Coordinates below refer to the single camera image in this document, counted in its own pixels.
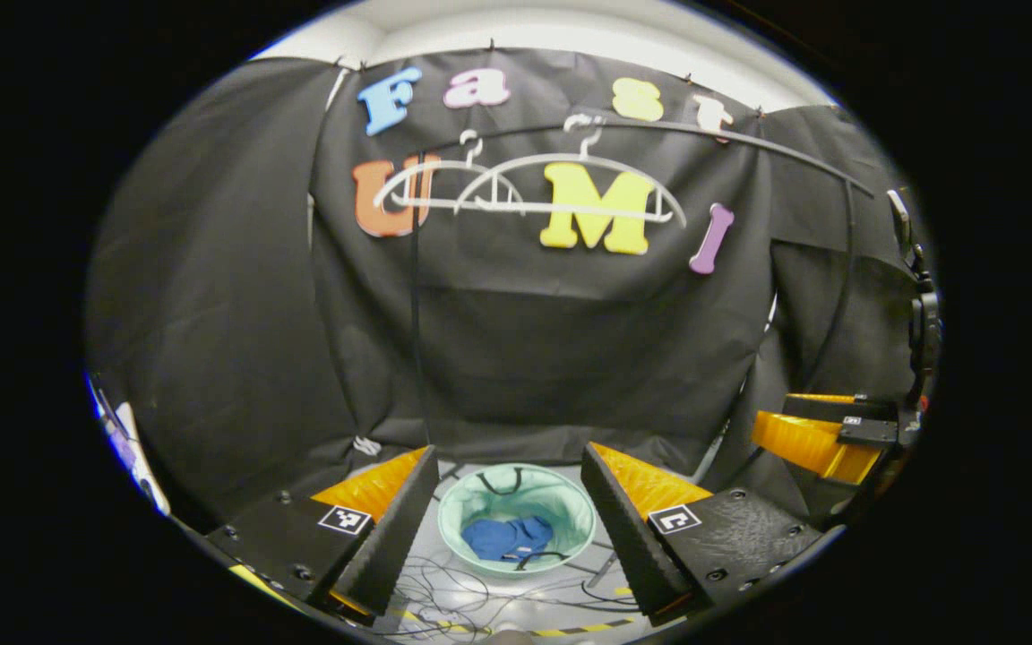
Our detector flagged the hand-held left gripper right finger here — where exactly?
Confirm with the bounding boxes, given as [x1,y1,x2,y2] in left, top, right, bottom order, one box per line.
[580,442,826,628]

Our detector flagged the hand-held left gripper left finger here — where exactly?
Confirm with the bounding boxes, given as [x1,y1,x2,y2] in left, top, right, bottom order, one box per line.
[202,444,442,619]

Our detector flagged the black backdrop cloth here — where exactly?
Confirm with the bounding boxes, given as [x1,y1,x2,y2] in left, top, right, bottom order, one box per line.
[86,49,929,529]

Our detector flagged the computer monitor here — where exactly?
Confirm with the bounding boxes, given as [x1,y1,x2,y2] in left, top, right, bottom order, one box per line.
[86,376,169,518]

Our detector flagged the white clothes hanger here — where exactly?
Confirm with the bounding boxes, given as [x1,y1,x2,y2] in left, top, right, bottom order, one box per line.
[453,115,689,228]
[373,130,526,216]

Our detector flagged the green laundry hamper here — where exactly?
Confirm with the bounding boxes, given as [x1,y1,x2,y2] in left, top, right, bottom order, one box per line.
[437,463,598,579]

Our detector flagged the blue corduroy jacket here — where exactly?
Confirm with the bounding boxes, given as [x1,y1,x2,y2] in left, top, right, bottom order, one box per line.
[462,517,555,563]

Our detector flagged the yellow black floor tape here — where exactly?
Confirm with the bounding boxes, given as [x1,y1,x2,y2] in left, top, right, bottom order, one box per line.
[398,607,641,639]

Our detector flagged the black clothes rack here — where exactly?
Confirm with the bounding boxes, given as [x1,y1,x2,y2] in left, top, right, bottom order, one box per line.
[404,115,877,485]

